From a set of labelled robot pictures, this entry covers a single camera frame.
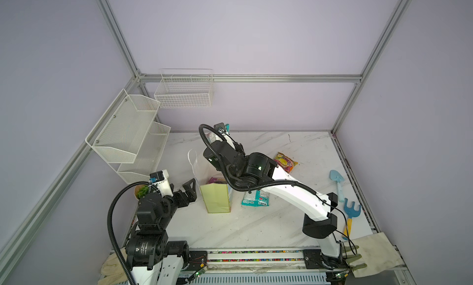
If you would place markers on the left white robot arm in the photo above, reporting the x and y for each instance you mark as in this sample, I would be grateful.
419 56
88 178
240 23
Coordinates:
150 258

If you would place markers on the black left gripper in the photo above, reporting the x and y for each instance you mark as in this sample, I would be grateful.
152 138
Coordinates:
190 197

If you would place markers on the teal snack pack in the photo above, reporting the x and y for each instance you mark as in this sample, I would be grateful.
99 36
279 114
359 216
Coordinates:
256 198
212 137

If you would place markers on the red Fox's fruits candy bag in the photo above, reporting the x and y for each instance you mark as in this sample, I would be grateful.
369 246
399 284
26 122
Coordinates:
285 162

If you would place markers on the purple grape candy bag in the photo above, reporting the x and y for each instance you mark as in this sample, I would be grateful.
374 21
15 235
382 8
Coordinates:
217 180

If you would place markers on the potted green plant cup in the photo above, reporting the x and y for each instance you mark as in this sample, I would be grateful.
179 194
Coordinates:
140 191

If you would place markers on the white mesh two-tier shelf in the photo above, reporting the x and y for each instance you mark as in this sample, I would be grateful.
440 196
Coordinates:
128 137

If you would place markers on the white wire wall basket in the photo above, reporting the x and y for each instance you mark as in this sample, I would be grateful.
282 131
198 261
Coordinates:
185 88

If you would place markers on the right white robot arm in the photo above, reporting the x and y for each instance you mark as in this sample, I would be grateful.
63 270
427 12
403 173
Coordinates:
256 171

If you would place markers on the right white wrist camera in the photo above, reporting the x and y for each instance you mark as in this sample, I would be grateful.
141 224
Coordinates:
223 131

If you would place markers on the blue toy rake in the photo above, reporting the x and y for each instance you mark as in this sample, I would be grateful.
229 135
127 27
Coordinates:
352 211

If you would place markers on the floral paper gift bag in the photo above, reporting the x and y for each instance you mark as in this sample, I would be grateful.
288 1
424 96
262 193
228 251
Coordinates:
216 197

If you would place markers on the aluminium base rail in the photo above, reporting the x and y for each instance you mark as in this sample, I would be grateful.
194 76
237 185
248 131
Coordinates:
290 266

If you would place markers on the light blue toy shovel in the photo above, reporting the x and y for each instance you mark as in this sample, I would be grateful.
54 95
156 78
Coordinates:
338 179

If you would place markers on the white green-fingered glove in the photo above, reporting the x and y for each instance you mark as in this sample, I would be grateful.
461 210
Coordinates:
371 255

